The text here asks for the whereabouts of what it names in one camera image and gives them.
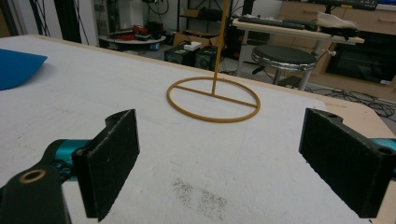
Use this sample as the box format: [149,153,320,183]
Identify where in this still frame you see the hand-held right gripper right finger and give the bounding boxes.
[298,107,396,219]

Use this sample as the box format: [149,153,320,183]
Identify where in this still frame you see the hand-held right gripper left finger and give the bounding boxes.
[72,108,141,223]

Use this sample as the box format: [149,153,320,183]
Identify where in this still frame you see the round black stool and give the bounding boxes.
[250,44,318,91]

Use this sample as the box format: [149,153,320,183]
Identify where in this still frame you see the round white low table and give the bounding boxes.
[98,35,167,51]

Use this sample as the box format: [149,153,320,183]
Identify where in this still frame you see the blue sheet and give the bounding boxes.
[0,49,49,91]

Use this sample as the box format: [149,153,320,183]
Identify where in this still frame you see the black box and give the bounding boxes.
[163,46,219,71]

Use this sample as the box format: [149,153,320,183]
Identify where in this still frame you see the beige cloth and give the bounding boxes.
[316,11,360,32]

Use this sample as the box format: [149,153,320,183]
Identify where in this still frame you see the wooden cabinet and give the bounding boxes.
[278,1,396,102]

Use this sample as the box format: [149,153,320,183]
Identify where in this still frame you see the white power adapter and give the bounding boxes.
[183,41,203,52]

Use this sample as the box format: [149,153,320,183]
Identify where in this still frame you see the white desk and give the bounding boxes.
[232,18,365,91]

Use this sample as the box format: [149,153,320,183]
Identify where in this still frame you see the black metal stand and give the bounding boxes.
[53,0,82,44]

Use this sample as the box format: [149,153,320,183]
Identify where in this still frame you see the cardboard box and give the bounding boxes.
[173,31,219,49]

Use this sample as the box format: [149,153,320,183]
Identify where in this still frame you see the black keyboard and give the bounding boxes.
[237,16,318,32]

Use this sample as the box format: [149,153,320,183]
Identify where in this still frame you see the floor cables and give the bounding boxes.
[306,85,396,119]

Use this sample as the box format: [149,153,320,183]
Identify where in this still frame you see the yellow wire stand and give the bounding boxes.
[166,0,262,124]

